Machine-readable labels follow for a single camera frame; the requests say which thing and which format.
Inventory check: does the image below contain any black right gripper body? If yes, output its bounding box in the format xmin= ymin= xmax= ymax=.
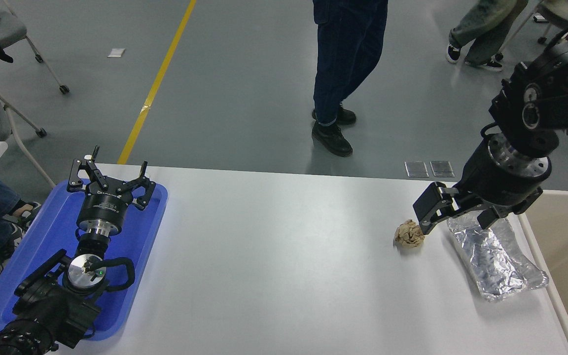
xmin=455 ymin=140 xmax=551 ymax=211

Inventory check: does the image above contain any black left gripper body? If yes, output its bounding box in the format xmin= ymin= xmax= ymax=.
xmin=75 ymin=186 xmax=135 ymax=227

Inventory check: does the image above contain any silver foil tray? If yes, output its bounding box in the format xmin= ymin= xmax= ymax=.
xmin=446 ymin=214 xmax=550 ymax=302

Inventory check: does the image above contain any silver floor plate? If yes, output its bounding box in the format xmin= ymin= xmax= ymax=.
xmin=430 ymin=161 xmax=455 ymax=178
xmin=405 ymin=161 xmax=429 ymax=178

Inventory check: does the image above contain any crumpled tan paper ball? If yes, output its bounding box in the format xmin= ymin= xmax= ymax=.
xmin=393 ymin=219 xmax=426 ymax=249

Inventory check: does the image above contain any blue plastic tray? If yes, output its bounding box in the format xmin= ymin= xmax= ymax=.
xmin=0 ymin=178 xmax=169 ymax=342

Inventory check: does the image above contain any standing person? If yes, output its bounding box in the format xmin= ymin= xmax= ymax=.
xmin=311 ymin=0 xmax=389 ymax=158
xmin=445 ymin=0 xmax=531 ymax=72

